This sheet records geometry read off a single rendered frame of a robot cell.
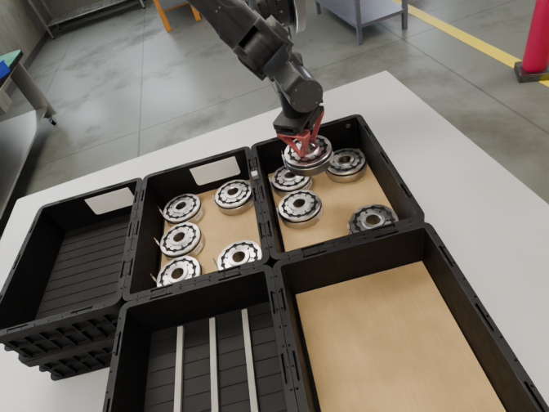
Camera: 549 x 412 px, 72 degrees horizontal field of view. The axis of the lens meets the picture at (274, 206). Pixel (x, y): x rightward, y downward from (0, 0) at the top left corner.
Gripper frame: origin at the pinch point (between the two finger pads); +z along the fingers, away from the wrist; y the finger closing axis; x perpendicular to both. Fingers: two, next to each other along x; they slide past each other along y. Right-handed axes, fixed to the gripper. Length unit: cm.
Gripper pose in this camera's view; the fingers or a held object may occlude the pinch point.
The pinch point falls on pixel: (306, 145)
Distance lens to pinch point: 81.0
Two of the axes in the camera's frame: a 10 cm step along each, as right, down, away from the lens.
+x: -8.5, -2.1, 4.8
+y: 4.7, -7.3, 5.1
